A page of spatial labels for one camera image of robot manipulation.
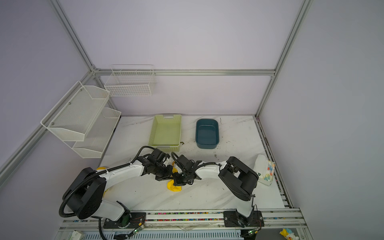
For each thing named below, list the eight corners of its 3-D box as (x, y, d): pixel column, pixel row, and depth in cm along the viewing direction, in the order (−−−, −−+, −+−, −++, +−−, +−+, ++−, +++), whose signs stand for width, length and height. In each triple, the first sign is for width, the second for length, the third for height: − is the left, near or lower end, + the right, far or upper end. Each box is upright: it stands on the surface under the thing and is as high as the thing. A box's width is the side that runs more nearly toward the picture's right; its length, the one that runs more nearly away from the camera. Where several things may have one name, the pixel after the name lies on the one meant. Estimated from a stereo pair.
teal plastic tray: (195, 149, 103) (195, 144, 99) (195, 123, 119) (195, 118, 114) (220, 149, 103) (221, 144, 99) (217, 123, 119) (217, 118, 114)
